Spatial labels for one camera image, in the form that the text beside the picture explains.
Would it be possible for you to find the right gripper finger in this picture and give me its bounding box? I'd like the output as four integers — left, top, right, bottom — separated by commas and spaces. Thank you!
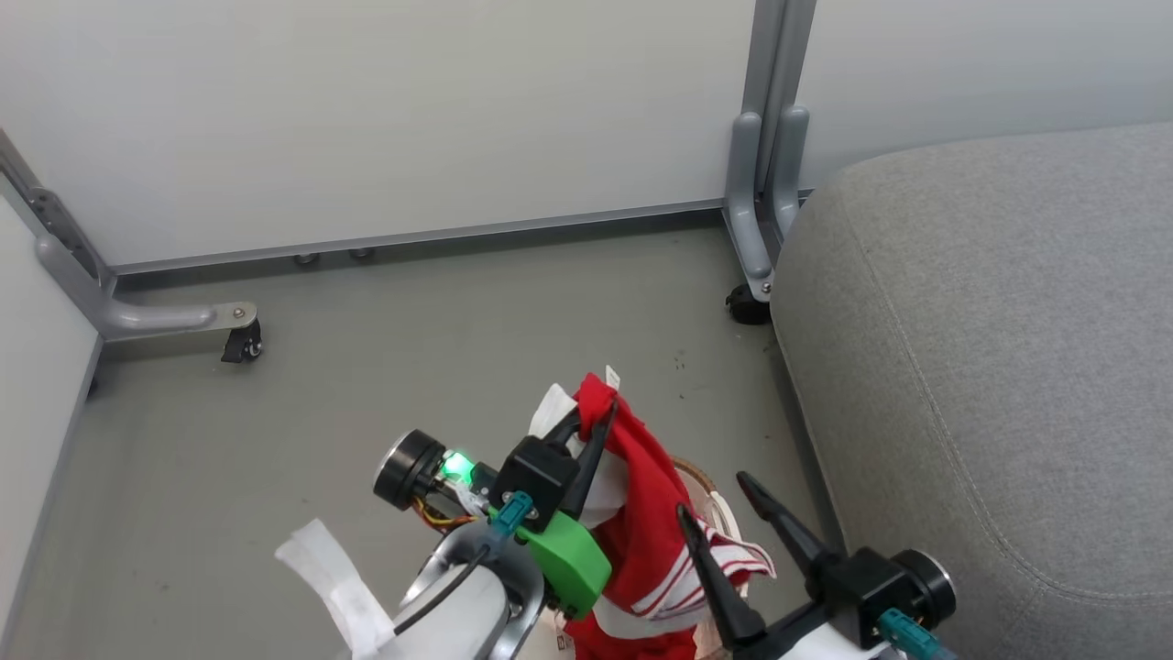
676, 502, 769, 654
735, 470, 840, 580

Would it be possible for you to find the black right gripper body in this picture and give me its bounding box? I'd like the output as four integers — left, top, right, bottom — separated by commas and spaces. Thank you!
731, 546, 958, 660

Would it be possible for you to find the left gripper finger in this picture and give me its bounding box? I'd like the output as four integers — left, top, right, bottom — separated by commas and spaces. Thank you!
545, 408, 585, 452
559, 396, 619, 516

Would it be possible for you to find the grey partition leg double post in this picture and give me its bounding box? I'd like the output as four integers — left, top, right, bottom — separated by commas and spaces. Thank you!
722, 0, 818, 305

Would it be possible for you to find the black caster wheel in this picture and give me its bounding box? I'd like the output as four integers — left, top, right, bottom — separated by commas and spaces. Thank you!
726, 283, 773, 327
221, 318, 265, 365

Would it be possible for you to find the teal left cable connector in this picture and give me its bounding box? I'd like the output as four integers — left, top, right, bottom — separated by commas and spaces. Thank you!
488, 489, 535, 544

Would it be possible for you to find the grey fabric sofa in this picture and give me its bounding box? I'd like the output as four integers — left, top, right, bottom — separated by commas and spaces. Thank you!
768, 122, 1173, 660

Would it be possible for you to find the teal right cable connector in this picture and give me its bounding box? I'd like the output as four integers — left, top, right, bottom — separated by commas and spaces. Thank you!
877, 608, 949, 660

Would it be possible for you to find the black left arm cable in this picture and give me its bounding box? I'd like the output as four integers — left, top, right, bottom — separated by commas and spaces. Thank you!
392, 543, 494, 635

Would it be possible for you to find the grey partition leg long foot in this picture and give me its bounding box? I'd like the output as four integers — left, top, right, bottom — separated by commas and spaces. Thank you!
0, 128, 259, 345

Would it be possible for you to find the red white striped garment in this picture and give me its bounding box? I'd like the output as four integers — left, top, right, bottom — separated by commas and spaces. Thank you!
529, 367, 778, 660

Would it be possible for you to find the grey partition bottom rail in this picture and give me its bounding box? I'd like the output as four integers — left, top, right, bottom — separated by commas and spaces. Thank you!
108, 197, 729, 276

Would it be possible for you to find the white paper strip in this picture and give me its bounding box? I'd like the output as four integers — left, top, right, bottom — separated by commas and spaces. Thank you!
274, 518, 404, 660

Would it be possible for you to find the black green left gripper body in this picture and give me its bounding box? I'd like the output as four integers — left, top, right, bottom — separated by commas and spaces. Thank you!
373, 428, 613, 621

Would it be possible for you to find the teal cable connector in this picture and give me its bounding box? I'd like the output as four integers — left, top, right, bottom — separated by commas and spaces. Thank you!
877, 608, 949, 660
488, 489, 535, 544

